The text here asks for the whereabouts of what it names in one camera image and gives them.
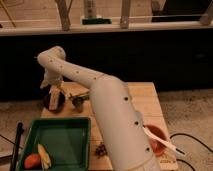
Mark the dark purple grape bunch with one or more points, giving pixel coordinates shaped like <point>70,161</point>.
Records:
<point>101,150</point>

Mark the wooden table leg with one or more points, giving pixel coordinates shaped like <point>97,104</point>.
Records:
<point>63,13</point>
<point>125,13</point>

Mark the red orange tomato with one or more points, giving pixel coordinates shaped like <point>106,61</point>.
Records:
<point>32,161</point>

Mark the white plastic spoon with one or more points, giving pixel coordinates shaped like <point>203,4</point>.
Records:
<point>164,142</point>

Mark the green box on ledge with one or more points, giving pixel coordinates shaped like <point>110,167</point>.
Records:
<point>93,21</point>

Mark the black vertical pole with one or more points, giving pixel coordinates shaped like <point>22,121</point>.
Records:
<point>16,147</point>

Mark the green plastic tray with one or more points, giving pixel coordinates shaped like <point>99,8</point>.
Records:
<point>66,140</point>

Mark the dark purple bowl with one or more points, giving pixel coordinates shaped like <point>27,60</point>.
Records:
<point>61,102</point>

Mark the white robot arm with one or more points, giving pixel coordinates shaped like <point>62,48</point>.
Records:
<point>121,127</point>

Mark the yellow corn cob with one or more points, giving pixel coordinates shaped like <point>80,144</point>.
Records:
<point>45,159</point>

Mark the wooden table leg centre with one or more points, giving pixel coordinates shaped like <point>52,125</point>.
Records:
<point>125,13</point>

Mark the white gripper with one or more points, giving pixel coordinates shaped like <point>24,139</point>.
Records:
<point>55,81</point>

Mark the red orange bowl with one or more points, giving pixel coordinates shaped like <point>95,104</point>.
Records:
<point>157,147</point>

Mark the small dark cup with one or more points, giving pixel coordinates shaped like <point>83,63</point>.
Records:
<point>78,104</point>

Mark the tan rectangular eraser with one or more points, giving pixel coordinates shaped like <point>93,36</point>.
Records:
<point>54,99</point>

